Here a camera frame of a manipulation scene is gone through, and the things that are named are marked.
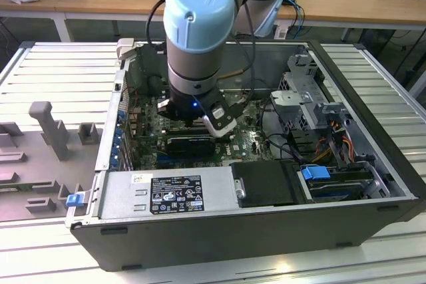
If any black RAM slot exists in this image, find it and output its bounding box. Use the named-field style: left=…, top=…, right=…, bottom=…
left=163, top=130, right=210, bottom=138
left=162, top=125, right=206, bottom=132

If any blue case latch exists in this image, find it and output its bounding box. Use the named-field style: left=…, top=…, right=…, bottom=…
left=66, top=193, right=85, bottom=208

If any black open PC case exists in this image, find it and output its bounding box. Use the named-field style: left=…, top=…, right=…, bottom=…
left=65, top=38, right=426, bottom=273

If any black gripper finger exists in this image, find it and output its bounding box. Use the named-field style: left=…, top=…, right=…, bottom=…
left=155, top=96, right=196, bottom=129
left=228, top=99, right=248, bottom=118

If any hard disk in blue carrier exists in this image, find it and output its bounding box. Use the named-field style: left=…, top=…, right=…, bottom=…
left=300, top=164, right=373, bottom=203

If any grey parts rack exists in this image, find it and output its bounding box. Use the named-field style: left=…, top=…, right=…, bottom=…
left=0, top=100, right=105, bottom=223

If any grey metal drive cage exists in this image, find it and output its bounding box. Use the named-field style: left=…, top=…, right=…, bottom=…
left=268, top=53, right=355, bottom=165

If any green motherboard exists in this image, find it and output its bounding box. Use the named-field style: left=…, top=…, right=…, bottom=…
left=131, top=89, right=269, bottom=169

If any wooden desk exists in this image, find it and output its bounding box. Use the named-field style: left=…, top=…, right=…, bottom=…
left=0, top=0, right=426, bottom=43

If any blue cable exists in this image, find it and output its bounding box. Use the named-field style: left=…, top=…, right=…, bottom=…
left=284, top=0, right=306, bottom=33

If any black graphics card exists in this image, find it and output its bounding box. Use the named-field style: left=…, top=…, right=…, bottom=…
left=165, top=135, right=216, bottom=158

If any grey case release handle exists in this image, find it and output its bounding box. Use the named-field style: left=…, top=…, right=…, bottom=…
left=116, top=38, right=138, bottom=61

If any grey power supply unit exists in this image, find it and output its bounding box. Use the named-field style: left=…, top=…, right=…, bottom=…
left=99, top=167, right=241, bottom=220

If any coloured wire bundle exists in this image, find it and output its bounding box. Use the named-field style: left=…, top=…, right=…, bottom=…
left=313, top=120, right=354, bottom=166

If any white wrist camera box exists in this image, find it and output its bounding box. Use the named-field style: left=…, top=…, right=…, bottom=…
left=200, top=96, right=238, bottom=139

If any small white adapter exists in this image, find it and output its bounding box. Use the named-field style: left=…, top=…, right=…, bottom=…
left=274, top=24, right=290, bottom=41

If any pale blue teach pendant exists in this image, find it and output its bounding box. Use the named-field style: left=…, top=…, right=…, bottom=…
left=254, top=0, right=284, bottom=38

